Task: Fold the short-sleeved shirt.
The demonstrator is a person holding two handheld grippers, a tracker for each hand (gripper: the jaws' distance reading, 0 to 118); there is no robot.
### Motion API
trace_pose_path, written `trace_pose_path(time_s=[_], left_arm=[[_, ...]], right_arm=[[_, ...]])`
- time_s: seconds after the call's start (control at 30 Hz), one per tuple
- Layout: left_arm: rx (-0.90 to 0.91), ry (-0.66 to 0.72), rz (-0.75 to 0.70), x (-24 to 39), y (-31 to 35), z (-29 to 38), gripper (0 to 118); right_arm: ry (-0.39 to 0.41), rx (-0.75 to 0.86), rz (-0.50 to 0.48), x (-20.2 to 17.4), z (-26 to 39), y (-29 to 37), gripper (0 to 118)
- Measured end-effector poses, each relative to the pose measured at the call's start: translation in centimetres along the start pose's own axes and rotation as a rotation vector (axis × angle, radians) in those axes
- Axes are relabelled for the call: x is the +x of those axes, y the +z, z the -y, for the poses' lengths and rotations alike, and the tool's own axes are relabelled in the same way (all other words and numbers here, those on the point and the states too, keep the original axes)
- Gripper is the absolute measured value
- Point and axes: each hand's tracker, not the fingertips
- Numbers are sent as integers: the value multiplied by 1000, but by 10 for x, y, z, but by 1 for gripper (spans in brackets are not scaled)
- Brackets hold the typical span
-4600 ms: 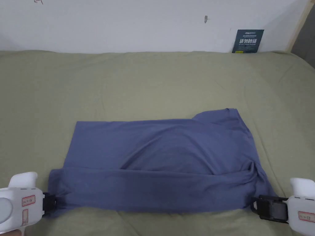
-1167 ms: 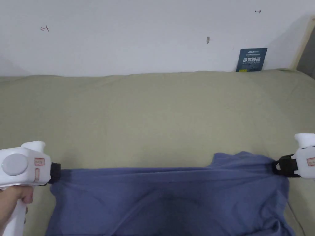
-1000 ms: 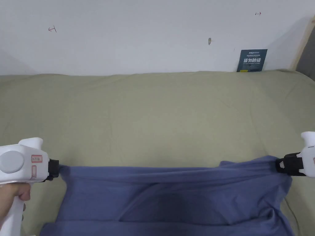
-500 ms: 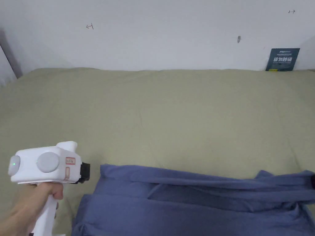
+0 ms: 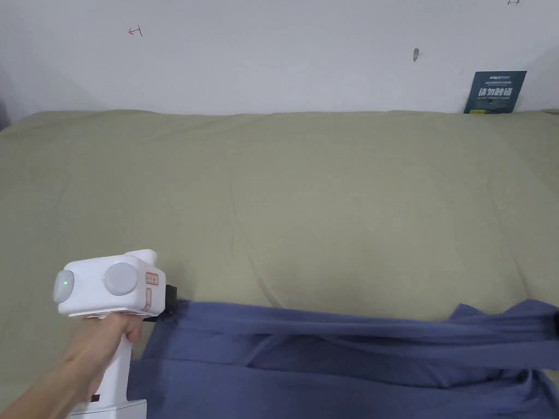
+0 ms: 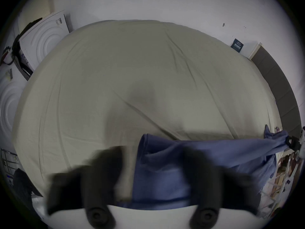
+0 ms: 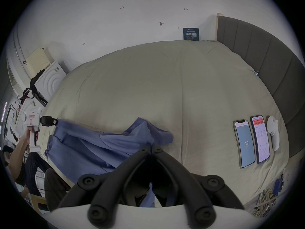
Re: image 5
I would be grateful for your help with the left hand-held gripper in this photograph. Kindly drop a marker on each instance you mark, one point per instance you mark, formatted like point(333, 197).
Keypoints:
point(109, 283)

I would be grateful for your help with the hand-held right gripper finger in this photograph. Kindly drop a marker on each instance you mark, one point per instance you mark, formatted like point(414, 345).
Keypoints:
point(550, 324)

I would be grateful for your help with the blue shirt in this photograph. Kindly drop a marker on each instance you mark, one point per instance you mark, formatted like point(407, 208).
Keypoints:
point(332, 362)

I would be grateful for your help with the person's left forearm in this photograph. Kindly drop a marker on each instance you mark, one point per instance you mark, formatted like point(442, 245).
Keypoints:
point(35, 390)

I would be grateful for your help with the person's left hand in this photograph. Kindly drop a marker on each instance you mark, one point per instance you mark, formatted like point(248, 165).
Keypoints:
point(102, 353)

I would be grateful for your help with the bed with beige sheet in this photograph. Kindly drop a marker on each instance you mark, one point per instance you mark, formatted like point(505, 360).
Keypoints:
point(279, 196)

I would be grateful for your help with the dark printed sign card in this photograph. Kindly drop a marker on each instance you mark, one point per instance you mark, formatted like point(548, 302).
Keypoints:
point(495, 92)

